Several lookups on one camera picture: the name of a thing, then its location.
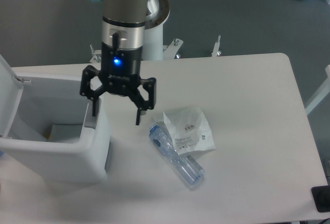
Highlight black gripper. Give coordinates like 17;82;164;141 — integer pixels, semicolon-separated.
79;42;157;126

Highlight white push-top trash can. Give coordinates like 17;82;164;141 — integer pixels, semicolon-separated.
1;59;111;183

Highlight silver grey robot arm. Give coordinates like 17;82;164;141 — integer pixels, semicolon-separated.
80;0;156;125

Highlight white plastic packaging bag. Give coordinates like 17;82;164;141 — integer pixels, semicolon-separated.
152;106;216;155

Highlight crushed clear plastic bottle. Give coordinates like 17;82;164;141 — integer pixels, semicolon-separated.
148;123;205;186

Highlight black device at table edge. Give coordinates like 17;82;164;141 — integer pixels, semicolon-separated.
311;185;329;213

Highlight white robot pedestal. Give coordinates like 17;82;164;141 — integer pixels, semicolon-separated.
142;0;170;61

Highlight white frame leg right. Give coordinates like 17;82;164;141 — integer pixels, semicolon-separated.
304;65;329;115

